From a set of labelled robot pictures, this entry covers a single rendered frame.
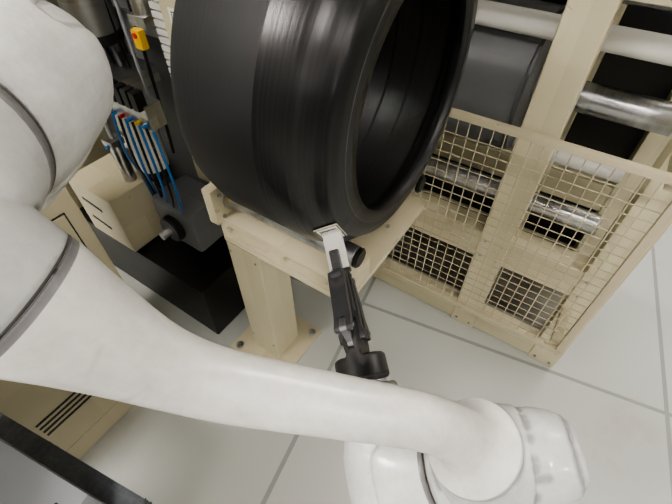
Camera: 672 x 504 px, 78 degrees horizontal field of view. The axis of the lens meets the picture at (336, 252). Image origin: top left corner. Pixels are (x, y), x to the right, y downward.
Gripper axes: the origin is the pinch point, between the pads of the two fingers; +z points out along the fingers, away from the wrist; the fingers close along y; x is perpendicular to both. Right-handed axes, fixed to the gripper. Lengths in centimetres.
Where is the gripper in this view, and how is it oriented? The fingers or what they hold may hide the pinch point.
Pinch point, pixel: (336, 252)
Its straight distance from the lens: 65.7
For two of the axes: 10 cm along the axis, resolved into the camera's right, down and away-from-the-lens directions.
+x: 9.4, -2.8, -2.0
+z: -2.0, -9.2, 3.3
